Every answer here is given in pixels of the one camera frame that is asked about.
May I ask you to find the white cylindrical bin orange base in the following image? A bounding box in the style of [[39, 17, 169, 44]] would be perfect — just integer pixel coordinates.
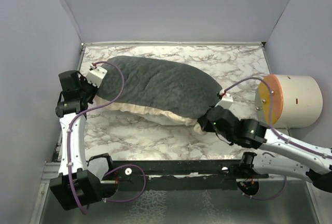
[[255, 74, 323, 129]]

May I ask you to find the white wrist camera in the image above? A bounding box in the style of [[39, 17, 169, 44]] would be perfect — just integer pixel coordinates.
[[86, 64, 107, 87], [215, 90, 233, 109]]

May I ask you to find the white pillow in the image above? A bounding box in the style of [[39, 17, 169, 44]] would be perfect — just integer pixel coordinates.
[[140, 114, 206, 135]]

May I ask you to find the grey pillowcase with cream trim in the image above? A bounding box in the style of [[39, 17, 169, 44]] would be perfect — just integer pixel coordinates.
[[94, 56, 222, 120]]

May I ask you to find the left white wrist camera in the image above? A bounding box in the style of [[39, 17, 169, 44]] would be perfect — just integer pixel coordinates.
[[86, 64, 107, 87]]

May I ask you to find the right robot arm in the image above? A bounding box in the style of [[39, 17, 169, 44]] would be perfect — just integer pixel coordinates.
[[198, 106, 331, 192]]

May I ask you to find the aluminium rail frame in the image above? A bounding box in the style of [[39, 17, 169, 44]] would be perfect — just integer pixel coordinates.
[[40, 41, 316, 183]]

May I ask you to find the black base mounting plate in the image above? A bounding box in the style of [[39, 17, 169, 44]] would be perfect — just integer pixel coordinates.
[[103, 160, 268, 191]]

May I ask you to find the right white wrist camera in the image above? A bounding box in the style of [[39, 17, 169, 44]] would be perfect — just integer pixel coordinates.
[[215, 90, 233, 109]]

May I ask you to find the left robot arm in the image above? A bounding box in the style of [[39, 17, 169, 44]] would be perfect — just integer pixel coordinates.
[[50, 70, 115, 211]]

